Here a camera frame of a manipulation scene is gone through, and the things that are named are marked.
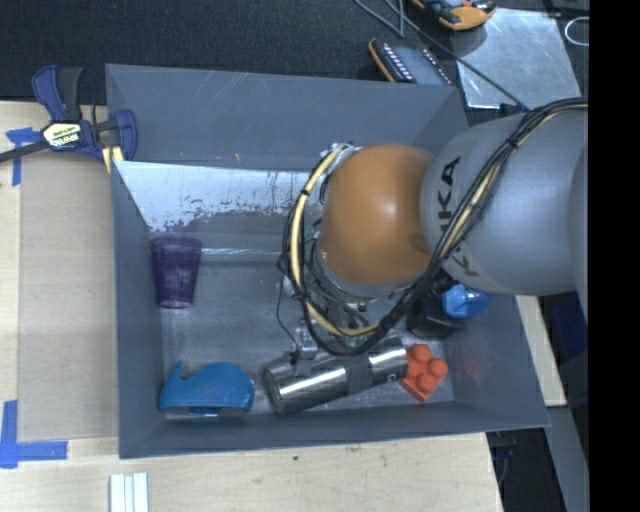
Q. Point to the pale wood flat board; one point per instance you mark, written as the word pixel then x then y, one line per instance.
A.
pixel 65 300

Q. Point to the grey metal bin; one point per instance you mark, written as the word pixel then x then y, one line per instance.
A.
pixel 240 125

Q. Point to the shiny silver metal cylinder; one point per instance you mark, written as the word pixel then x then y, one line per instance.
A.
pixel 320 385

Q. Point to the orange-red toy brick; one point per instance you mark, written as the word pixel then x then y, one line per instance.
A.
pixel 425 372

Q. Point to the purple plastic cup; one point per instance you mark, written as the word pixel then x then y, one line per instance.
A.
pixel 176 270

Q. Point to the blue curved plastic object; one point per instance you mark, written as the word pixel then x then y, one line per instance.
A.
pixel 210 390

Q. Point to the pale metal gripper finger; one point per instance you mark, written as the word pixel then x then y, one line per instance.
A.
pixel 303 357

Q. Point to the black bottle with blue cap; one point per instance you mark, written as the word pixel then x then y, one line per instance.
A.
pixel 462 302

